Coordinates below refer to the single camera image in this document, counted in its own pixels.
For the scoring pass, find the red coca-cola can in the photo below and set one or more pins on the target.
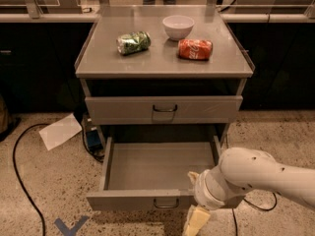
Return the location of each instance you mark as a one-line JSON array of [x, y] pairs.
[[195, 49]]

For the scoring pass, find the grey drawer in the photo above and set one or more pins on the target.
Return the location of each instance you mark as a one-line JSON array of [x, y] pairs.
[[130, 110], [148, 176]]

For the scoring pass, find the grey top drawer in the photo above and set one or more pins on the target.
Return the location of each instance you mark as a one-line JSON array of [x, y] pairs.
[[130, 110]]

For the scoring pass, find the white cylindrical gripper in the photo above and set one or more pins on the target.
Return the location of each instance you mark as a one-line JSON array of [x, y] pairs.
[[201, 191]]

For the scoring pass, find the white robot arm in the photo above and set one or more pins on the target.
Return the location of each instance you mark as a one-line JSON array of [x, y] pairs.
[[239, 171]]

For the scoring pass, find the white paper sheet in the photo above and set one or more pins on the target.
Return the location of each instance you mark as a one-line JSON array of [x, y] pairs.
[[60, 132]]

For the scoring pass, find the grey metal cabinet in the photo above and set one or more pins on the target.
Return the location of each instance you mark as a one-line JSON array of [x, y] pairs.
[[159, 71]]

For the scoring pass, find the green crushed can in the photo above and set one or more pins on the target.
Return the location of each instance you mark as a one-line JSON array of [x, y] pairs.
[[133, 42]]

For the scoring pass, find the blue box under cabinet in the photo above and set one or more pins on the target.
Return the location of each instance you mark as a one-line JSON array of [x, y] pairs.
[[93, 140]]

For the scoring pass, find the white bowl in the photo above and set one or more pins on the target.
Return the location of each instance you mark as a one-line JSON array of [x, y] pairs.
[[178, 27]]

